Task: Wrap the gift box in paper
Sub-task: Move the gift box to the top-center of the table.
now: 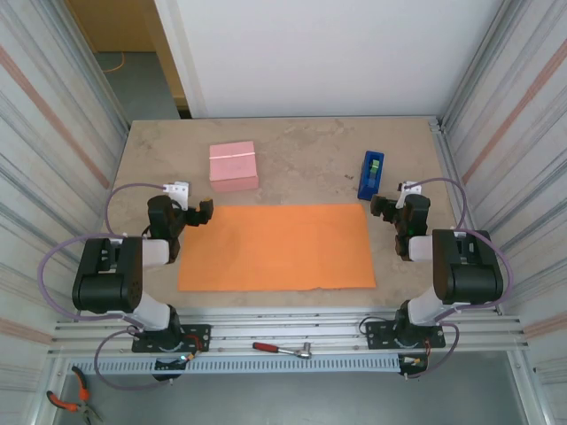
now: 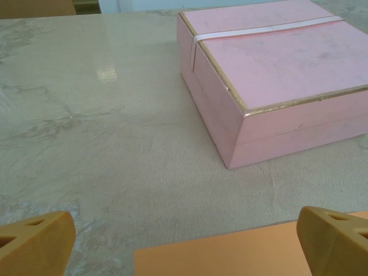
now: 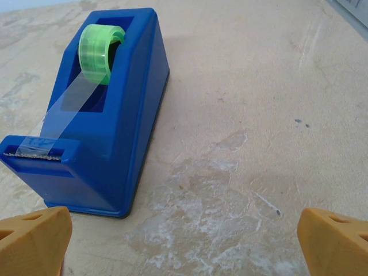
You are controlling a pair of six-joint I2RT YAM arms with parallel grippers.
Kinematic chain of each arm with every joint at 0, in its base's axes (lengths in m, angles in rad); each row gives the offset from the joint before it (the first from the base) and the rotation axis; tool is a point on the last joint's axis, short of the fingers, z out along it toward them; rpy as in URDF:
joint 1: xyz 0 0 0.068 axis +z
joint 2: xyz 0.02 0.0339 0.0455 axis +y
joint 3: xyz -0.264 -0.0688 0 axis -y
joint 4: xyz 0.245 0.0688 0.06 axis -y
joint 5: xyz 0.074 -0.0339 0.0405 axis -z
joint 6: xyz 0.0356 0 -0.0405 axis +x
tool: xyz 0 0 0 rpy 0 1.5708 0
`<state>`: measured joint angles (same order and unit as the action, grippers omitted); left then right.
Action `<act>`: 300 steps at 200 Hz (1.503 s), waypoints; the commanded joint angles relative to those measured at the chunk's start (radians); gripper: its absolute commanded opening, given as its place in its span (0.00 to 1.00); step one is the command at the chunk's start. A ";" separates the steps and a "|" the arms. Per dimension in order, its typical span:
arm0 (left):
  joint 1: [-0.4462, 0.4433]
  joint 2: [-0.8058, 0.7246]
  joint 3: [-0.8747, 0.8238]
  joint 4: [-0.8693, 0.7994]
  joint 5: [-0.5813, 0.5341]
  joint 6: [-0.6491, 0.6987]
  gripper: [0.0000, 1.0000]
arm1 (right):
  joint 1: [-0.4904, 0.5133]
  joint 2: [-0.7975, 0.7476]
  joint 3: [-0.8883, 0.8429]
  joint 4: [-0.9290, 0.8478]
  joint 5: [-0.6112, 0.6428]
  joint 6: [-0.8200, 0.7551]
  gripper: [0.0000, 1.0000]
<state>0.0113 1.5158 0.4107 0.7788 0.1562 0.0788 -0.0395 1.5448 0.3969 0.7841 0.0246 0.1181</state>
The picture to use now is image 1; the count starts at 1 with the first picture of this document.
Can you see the yellow wooden door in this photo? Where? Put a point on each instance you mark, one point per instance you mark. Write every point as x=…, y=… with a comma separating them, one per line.
x=170, y=66

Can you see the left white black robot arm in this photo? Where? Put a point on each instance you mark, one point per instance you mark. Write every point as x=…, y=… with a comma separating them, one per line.
x=153, y=312

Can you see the aluminium side rail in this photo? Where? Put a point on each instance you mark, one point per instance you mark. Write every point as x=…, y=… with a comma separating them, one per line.
x=443, y=146

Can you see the green tape roll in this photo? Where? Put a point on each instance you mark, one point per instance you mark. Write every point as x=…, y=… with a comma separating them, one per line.
x=375, y=167

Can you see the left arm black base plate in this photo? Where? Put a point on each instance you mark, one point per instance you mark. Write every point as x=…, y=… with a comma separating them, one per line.
x=201, y=332

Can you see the aluminium mounting rails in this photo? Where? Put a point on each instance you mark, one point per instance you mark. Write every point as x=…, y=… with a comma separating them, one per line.
x=288, y=323

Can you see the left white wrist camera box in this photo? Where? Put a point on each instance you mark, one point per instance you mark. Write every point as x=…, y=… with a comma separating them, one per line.
x=179, y=191

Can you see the blue tape dispenser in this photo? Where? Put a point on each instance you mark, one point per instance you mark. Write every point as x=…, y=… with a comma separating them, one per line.
x=365, y=188

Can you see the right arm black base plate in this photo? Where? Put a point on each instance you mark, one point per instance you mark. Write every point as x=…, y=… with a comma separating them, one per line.
x=376, y=332

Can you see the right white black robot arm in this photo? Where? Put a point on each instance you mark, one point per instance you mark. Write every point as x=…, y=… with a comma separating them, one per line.
x=423, y=310

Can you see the orange wrapping paper sheet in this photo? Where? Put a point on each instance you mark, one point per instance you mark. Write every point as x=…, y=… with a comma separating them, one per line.
x=274, y=248

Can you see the pink gift box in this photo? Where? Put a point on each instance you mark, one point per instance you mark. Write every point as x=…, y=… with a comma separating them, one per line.
x=232, y=166

